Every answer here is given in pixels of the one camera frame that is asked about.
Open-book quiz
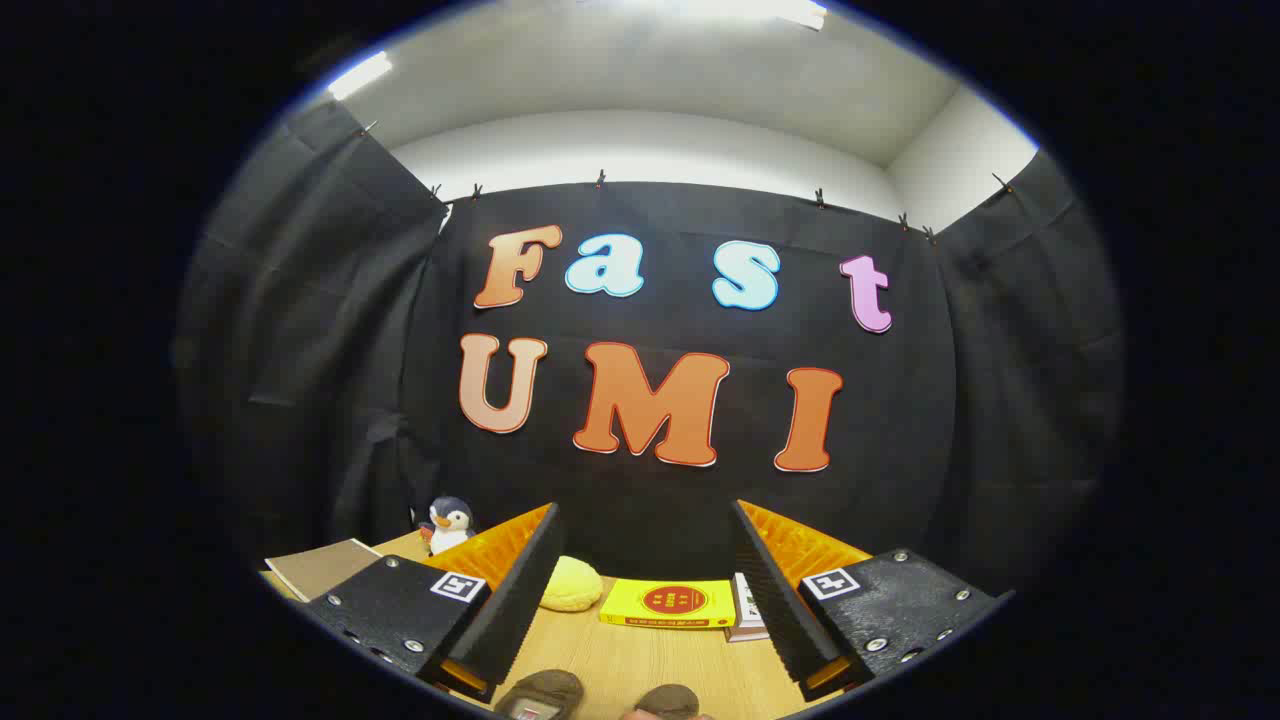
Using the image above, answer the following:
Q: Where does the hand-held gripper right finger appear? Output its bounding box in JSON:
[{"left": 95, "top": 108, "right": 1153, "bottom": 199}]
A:
[{"left": 730, "top": 498, "right": 1016, "bottom": 701}]

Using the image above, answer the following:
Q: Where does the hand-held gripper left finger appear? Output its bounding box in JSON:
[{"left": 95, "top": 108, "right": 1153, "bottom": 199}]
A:
[{"left": 298, "top": 502, "right": 567, "bottom": 704}]

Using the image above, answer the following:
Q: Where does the brown fuzzy shoe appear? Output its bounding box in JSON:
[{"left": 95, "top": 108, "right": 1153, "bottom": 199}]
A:
[
  {"left": 634, "top": 684, "right": 703, "bottom": 720},
  {"left": 494, "top": 669, "right": 585, "bottom": 720}
]

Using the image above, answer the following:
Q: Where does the beige fabric storage box lid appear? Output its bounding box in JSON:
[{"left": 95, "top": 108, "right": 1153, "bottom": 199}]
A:
[{"left": 263, "top": 538, "right": 383, "bottom": 603}]

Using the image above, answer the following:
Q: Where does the white book with colourful print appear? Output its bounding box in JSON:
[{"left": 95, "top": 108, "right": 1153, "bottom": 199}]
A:
[{"left": 733, "top": 572, "right": 769, "bottom": 629}]

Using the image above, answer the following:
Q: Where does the yellow plush bun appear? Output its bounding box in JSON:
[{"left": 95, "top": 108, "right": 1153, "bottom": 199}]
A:
[{"left": 540, "top": 556, "right": 605, "bottom": 613}]

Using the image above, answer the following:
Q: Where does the plush penguin toy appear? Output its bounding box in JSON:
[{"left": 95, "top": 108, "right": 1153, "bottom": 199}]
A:
[{"left": 418, "top": 496, "right": 477, "bottom": 557}]

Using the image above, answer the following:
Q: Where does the yellow book with red circle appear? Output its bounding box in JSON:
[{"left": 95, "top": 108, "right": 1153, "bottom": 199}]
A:
[{"left": 598, "top": 578, "right": 738, "bottom": 631}]

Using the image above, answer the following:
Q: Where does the ceiling light panel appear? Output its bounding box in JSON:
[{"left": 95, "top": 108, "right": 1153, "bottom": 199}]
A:
[
  {"left": 327, "top": 50, "right": 395, "bottom": 102},
  {"left": 610, "top": 0, "right": 831, "bottom": 31}
]

